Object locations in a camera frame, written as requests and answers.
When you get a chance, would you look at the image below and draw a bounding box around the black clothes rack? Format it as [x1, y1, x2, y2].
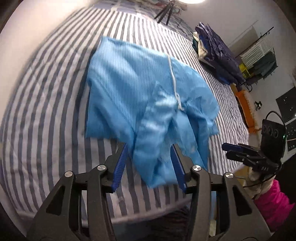
[236, 27, 278, 80]

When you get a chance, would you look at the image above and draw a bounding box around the black tripod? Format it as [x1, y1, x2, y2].
[154, 0, 176, 25]

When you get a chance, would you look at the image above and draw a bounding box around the black shoe rack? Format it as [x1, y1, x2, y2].
[240, 79, 253, 92]

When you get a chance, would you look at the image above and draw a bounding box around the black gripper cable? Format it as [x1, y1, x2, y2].
[236, 111, 287, 200]

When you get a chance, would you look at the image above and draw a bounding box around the orange stool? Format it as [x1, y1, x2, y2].
[233, 89, 259, 133]

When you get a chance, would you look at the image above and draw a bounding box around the white striped hanging cloth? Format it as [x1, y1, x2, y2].
[242, 38, 271, 67]

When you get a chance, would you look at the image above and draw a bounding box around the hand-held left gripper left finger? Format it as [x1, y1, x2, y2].
[26, 142, 129, 241]

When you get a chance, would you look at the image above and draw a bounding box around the yellow box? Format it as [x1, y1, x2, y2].
[239, 62, 251, 78]

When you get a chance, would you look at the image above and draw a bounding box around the dark hanging garment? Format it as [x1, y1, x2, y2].
[252, 51, 277, 80]

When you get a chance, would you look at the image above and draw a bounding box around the person's dark striped clothing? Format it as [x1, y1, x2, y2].
[150, 206, 192, 241]

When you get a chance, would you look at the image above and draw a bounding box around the blue jacket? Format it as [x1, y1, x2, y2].
[84, 36, 220, 186]

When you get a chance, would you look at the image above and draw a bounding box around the blue checkered bed sheet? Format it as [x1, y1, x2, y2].
[111, 0, 192, 33]

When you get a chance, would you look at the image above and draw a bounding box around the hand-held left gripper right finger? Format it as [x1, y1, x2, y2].
[171, 144, 271, 241]

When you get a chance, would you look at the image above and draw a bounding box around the dark speckled panel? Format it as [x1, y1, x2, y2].
[276, 88, 296, 152]

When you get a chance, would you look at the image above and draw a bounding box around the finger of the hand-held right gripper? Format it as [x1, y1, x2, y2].
[226, 151, 253, 166]
[221, 143, 259, 157]

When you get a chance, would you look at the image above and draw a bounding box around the cream folded garment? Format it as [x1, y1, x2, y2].
[193, 32, 208, 62]

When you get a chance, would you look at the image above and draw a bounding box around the person's right hand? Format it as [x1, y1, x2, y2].
[248, 167, 276, 198]

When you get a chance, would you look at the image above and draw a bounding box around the navy puffer jacket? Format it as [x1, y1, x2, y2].
[193, 22, 246, 85]

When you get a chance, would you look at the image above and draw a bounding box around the person's right forearm pink sleeve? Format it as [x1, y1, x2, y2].
[253, 179, 296, 232]

